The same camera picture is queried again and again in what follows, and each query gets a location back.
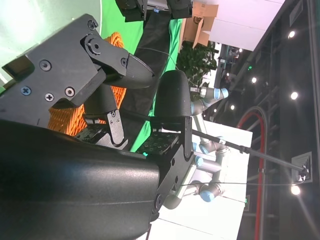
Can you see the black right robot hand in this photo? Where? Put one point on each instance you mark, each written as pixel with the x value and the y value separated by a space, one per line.
pixel 75 187

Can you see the round ceiling spotlight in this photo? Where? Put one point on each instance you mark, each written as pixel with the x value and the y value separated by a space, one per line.
pixel 295 190
pixel 291 33
pixel 294 95

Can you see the black cloth backdrop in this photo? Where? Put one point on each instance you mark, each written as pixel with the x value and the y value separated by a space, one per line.
pixel 150 37

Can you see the thin black boom rod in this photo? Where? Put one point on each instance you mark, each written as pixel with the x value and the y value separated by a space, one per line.
pixel 262 155

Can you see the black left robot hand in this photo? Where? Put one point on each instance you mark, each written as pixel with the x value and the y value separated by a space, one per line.
pixel 132 10

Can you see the grey ceiling vent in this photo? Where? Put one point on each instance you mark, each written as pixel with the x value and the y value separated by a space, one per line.
pixel 302 162

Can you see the green tablecloth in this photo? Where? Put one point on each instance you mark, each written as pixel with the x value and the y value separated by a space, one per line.
pixel 112 25

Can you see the brown cardboard box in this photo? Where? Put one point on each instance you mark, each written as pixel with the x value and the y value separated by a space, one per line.
pixel 197 22

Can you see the green leafy plant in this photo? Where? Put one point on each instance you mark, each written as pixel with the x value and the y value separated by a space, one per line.
pixel 197 62

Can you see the orange wicker basket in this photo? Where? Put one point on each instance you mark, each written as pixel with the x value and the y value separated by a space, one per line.
pixel 65 120

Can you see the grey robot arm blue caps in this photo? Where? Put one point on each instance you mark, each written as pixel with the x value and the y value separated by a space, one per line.
pixel 212 166
pixel 200 106

